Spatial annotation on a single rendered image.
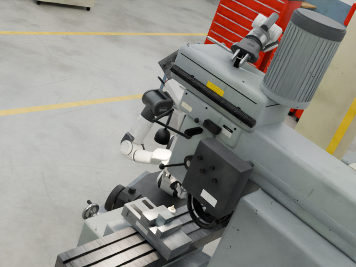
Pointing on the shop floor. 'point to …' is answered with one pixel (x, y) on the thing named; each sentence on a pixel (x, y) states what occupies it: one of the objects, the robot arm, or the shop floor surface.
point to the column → (273, 238)
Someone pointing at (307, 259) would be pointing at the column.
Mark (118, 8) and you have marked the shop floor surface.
